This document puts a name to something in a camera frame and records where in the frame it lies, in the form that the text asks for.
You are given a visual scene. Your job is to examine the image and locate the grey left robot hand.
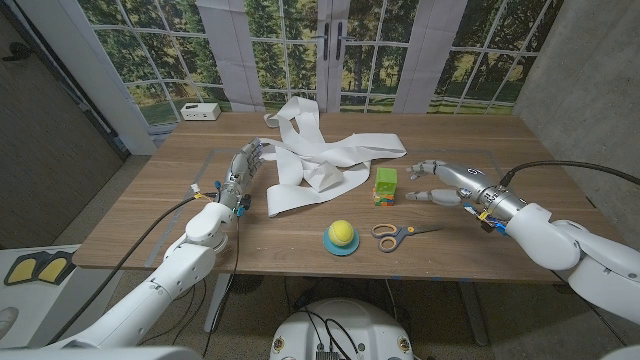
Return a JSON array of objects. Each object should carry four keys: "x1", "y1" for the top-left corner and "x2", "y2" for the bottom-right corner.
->
[{"x1": 215, "y1": 138, "x2": 266, "y2": 211}]

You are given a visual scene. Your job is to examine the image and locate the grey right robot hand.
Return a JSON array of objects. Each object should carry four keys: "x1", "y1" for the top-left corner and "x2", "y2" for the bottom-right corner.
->
[{"x1": 404, "y1": 159, "x2": 527, "y2": 222}]

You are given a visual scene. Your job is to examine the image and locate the white receipt paper strip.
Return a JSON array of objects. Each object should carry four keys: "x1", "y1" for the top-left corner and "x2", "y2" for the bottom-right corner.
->
[{"x1": 259, "y1": 96, "x2": 408, "y2": 218}]

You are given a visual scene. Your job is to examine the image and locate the grey orange-handled scissors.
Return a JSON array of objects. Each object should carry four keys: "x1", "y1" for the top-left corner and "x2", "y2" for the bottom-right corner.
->
[{"x1": 370, "y1": 222, "x2": 445, "y2": 254}]

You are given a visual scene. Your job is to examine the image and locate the yellow tennis ball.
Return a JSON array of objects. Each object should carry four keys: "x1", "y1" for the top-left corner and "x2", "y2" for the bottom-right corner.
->
[{"x1": 328, "y1": 219, "x2": 356, "y2": 247}]

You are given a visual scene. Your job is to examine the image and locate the small blue plate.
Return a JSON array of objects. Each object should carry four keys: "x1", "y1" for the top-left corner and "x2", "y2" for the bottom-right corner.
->
[{"x1": 322, "y1": 225, "x2": 361, "y2": 257}]

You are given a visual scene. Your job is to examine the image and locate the white socket box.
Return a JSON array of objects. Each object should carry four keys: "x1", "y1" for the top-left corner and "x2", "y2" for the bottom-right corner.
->
[{"x1": 180, "y1": 102, "x2": 222, "y2": 122}]

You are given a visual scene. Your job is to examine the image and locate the green cube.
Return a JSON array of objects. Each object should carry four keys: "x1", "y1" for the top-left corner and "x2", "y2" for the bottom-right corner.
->
[{"x1": 374, "y1": 167, "x2": 399, "y2": 196}]

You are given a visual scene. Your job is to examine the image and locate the multicoloured puzzle cube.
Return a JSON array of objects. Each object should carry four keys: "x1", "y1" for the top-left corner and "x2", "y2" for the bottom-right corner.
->
[{"x1": 372, "y1": 187, "x2": 396, "y2": 207}]

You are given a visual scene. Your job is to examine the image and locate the grey table leg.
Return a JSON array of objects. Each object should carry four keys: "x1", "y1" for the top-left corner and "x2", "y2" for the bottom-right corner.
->
[{"x1": 458, "y1": 281, "x2": 490, "y2": 347}]

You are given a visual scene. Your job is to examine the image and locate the white table leg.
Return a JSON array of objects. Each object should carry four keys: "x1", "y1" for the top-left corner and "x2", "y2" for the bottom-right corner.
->
[{"x1": 203, "y1": 273, "x2": 232, "y2": 334}]

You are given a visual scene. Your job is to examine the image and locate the printed window forest backdrop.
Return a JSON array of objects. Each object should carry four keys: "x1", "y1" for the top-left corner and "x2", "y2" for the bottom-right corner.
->
[{"x1": 77, "y1": 0, "x2": 566, "y2": 126}]

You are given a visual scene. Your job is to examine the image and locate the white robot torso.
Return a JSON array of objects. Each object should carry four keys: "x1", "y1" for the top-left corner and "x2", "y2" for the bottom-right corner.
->
[{"x1": 269, "y1": 298, "x2": 415, "y2": 360}]

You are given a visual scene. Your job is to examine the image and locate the dark brown door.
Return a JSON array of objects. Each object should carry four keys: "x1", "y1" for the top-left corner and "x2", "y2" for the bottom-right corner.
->
[{"x1": 0, "y1": 9, "x2": 126, "y2": 250}]

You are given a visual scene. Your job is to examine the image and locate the white floor platform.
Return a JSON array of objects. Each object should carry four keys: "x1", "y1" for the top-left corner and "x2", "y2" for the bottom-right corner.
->
[{"x1": 0, "y1": 244, "x2": 124, "y2": 351}]

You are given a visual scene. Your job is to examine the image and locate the yellow black foot pedal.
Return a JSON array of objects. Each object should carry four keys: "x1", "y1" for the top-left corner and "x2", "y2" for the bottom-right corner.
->
[
  {"x1": 37, "y1": 251, "x2": 76, "y2": 286},
  {"x1": 3, "y1": 253, "x2": 39, "y2": 287}
]

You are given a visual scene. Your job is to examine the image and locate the white sneaker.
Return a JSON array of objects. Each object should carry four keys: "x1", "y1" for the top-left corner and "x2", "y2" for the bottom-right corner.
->
[{"x1": 0, "y1": 306, "x2": 20, "y2": 341}]

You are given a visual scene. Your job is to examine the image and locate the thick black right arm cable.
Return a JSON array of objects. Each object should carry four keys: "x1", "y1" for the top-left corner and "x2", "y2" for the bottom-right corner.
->
[{"x1": 498, "y1": 159, "x2": 640, "y2": 189}]

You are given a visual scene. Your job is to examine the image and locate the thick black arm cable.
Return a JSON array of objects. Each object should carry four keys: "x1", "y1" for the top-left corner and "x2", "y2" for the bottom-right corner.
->
[
  {"x1": 498, "y1": 159, "x2": 640, "y2": 189},
  {"x1": 45, "y1": 192, "x2": 220, "y2": 347}
]

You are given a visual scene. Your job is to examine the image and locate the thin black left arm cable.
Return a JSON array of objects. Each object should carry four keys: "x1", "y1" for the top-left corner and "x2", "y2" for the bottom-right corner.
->
[{"x1": 199, "y1": 215, "x2": 241, "y2": 360}]

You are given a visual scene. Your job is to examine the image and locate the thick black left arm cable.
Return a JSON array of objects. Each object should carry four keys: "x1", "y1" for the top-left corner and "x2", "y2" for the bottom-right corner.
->
[{"x1": 45, "y1": 192, "x2": 220, "y2": 347}]

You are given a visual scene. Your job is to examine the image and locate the black torso cable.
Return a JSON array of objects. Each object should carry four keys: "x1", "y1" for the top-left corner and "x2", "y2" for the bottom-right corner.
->
[{"x1": 297, "y1": 307, "x2": 361, "y2": 359}]

